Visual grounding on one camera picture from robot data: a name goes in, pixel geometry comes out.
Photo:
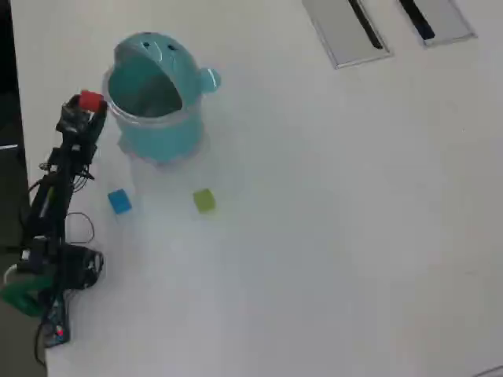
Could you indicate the red lego block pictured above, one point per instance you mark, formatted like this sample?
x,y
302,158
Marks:
x,y
91,101

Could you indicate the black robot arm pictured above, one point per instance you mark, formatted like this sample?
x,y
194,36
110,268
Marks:
x,y
51,196

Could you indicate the green lego block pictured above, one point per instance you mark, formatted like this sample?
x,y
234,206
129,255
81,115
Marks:
x,y
204,201

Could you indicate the blue circuit board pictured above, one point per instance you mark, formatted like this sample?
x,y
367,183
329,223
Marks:
x,y
57,330

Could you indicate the teal whale-shaped bin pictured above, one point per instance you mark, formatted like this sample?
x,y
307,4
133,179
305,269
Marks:
x,y
165,133

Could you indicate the green table clamp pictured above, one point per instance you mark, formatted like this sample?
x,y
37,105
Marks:
x,y
19,294

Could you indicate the blue lego block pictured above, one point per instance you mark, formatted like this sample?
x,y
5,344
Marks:
x,y
120,201

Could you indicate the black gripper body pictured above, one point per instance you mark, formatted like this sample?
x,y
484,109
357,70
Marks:
x,y
82,145

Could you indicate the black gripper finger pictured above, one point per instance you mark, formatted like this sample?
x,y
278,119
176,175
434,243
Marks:
x,y
100,116
72,103

